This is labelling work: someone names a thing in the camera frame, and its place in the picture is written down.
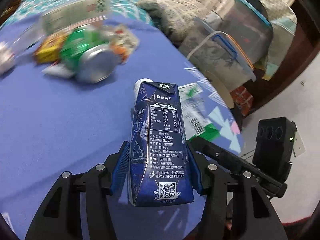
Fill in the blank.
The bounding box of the green white paper wrapper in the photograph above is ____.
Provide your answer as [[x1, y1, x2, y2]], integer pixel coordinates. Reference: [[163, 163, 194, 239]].
[[178, 82, 220, 141]]

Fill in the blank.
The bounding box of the dark blue milk carton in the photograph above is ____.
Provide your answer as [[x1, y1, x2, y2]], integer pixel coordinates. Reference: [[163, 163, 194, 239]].
[[128, 80, 194, 207]]

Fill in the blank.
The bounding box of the green aluminium can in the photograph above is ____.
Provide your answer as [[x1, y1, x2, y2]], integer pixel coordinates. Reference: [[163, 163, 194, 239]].
[[60, 24, 120, 83]]

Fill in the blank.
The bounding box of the clear plastic labelled container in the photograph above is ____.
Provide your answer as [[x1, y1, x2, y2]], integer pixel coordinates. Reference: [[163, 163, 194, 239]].
[[12, 0, 111, 46]]

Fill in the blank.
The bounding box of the beige round trash bin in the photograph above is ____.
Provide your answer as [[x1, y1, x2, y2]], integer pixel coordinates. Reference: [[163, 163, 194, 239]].
[[204, 70, 234, 109]]

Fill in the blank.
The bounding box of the orange printed bag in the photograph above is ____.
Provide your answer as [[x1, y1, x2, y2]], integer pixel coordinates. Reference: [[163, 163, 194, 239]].
[[231, 86, 253, 117]]

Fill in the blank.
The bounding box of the blue patterned bed cover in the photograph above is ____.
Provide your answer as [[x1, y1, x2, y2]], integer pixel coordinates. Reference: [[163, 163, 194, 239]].
[[1, 15, 244, 238]]

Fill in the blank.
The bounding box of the clear storage box blue lid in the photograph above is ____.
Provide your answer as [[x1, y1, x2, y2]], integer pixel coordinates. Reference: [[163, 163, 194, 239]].
[[179, 17, 257, 92]]

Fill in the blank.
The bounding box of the folded grey checked blanket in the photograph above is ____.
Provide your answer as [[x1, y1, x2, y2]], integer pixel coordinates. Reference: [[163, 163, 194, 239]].
[[137, 0, 210, 44]]

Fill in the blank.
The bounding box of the orange snack wrapper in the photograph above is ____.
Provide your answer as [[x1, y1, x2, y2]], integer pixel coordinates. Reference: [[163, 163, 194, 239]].
[[34, 33, 67, 64]]

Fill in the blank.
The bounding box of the crumpled white tissue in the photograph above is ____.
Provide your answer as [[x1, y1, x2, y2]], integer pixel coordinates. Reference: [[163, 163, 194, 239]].
[[0, 42, 15, 75]]

